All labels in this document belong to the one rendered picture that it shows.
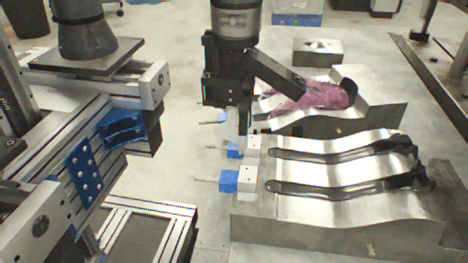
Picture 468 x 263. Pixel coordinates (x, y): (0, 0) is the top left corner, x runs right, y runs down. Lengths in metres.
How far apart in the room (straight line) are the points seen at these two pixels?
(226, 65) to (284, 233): 0.34
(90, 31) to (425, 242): 0.87
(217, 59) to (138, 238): 1.09
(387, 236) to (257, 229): 0.24
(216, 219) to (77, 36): 0.56
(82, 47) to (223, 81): 0.49
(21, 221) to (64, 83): 0.51
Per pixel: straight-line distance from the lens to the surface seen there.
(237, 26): 0.46
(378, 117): 0.99
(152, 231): 1.47
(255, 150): 0.72
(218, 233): 0.70
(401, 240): 0.68
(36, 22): 4.56
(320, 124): 0.92
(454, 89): 1.47
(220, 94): 0.51
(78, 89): 0.97
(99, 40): 0.90
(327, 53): 1.36
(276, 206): 0.64
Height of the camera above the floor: 1.37
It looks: 37 degrees down
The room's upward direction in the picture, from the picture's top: straight up
